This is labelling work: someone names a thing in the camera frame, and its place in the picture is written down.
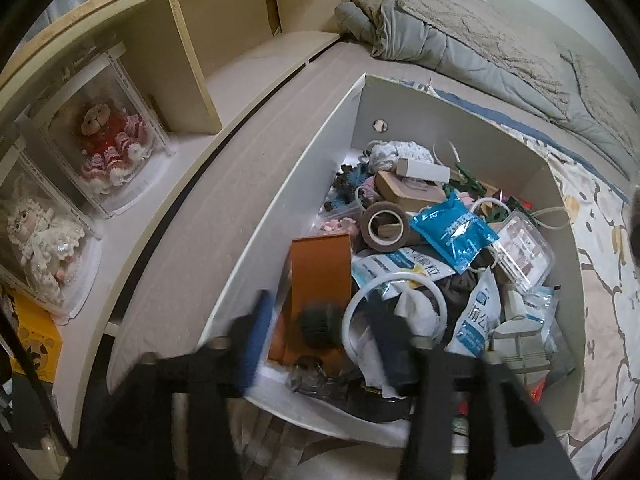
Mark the brown tape roll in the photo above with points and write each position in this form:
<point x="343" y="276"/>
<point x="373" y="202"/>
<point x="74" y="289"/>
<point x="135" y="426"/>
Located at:
<point x="367" y="225"/>

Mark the black round item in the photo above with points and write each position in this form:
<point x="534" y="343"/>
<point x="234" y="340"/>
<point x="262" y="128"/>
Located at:
<point x="380" y="405"/>

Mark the clear plastic case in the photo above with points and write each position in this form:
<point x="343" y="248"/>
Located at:
<point x="525" y="250"/>

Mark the white plastic bag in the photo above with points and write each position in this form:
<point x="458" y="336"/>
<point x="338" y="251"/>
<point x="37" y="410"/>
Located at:
<point x="417" y="310"/>

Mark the beige fleece blanket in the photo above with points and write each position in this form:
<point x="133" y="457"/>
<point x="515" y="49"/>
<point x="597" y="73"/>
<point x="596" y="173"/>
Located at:
<point x="600" y="105"/>
<point x="475" y="25"/>

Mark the long wooden shelf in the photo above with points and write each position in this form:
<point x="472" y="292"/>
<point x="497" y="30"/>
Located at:
<point x="165" y="65"/>

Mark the small white box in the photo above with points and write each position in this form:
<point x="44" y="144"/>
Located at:
<point x="425" y="170"/>

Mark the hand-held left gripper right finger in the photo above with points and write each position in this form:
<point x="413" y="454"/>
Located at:
<point x="392" y="355"/>

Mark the clear plastic piece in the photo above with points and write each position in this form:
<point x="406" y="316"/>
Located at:
<point x="312" y="375"/>

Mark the green plastic clip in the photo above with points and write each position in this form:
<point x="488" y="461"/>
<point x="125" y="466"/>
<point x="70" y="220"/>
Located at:
<point x="467" y="182"/>
<point x="500" y="213"/>

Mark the brown kraft box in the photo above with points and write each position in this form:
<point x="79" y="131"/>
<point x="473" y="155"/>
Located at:
<point x="405" y="190"/>

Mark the grey quilt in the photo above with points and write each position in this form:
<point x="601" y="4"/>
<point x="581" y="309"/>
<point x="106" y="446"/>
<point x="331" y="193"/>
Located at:
<point x="450" y="60"/>

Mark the dark cloth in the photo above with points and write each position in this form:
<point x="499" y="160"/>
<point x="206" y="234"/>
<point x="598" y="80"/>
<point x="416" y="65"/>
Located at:
<point x="452" y="292"/>

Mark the blue foil packet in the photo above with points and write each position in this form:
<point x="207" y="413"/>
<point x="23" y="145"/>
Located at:
<point x="450" y="230"/>

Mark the bear doll in clear case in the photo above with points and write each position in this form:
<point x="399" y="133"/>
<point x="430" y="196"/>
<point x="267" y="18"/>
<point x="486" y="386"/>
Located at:
<point x="107" y="125"/>

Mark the orange leather case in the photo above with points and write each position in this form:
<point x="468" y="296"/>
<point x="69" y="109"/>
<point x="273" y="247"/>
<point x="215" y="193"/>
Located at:
<point x="320" y="270"/>

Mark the pink small items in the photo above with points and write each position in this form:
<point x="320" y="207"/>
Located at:
<point x="335" y="225"/>

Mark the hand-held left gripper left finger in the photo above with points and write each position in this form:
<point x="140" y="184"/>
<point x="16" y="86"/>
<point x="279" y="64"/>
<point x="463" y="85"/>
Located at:
<point x="252" y="345"/>

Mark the beige plug adapter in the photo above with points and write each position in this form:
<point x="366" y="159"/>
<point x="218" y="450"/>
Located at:
<point x="520" y="335"/>

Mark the white crocheted item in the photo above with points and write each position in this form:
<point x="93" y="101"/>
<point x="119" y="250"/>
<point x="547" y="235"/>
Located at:
<point x="400" y="151"/>

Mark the red packet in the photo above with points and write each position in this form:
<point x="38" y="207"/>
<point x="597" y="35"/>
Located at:
<point x="537" y="391"/>

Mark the teal knitted item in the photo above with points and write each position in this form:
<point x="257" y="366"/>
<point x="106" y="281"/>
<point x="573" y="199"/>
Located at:
<point x="357" y="178"/>

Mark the white storage box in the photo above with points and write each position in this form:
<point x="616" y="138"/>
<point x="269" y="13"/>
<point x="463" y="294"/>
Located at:
<point x="320" y="150"/>

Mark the cartoon printed blanket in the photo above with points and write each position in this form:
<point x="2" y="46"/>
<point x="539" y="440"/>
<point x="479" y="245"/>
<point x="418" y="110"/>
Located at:
<point x="605" y="260"/>

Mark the yellow cardboard carton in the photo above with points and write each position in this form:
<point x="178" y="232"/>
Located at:
<point x="35" y="340"/>

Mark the white doll in clear case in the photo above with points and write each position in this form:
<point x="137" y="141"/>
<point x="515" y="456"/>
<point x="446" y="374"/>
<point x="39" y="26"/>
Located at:
<point x="37" y="240"/>

